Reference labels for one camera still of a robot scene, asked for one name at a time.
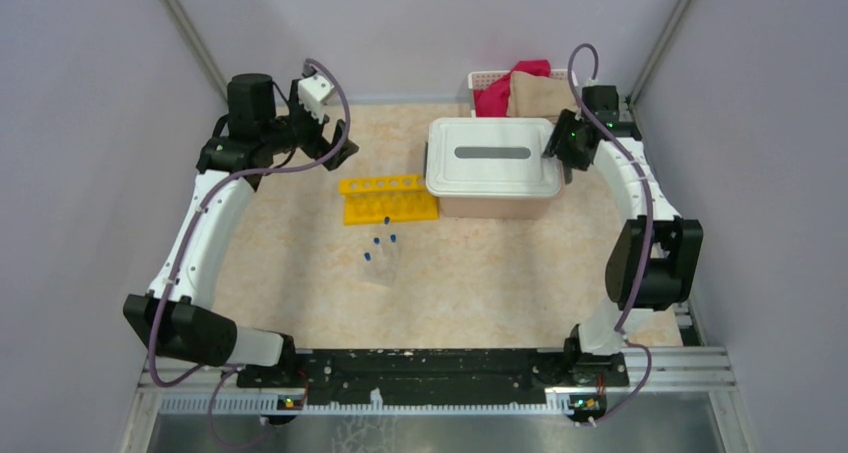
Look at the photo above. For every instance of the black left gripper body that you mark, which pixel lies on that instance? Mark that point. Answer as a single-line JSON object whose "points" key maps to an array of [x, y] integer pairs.
{"points": [[300, 129]]}

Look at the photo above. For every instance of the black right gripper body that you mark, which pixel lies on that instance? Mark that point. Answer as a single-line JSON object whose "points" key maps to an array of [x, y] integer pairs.
{"points": [[565, 139]]}

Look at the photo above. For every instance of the yellow test tube rack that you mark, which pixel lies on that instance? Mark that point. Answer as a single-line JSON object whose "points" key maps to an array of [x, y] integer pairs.
{"points": [[386, 199]]}

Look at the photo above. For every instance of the white plastic tray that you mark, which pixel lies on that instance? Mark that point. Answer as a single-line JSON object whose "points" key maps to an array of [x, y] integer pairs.
{"points": [[498, 158]]}

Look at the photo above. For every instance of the pink plastic tub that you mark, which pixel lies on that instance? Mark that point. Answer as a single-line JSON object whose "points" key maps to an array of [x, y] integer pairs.
{"points": [[496, 205]]}

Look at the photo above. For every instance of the blue capped small tubes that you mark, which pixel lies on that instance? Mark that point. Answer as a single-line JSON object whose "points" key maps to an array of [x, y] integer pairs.
{"points": [[378, 241]]}

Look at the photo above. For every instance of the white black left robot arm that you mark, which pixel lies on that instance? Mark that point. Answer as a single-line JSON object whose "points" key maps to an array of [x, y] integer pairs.
{"points": [[174, 317]]}

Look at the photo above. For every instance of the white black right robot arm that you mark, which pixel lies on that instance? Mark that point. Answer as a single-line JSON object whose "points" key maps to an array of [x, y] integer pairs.
{"points": [[653, 261]]}

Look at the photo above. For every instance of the beige cloth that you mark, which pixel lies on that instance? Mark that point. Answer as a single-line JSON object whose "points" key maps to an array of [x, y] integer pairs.
{"points": [[532, 96]]}

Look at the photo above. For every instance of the red cloth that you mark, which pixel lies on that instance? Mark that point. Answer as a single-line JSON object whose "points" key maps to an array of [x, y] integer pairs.
{"points": [[494, 101]]}

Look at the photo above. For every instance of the white perforated basket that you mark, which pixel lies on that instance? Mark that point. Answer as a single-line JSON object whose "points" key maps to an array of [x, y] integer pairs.
{"points": [[481, 80]]}

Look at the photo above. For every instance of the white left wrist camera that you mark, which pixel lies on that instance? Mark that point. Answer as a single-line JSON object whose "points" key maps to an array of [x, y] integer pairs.
{"points": [[313, 93]]}

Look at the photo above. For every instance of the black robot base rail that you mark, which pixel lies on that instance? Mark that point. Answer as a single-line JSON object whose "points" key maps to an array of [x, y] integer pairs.
{"points": [[435, 377]]}

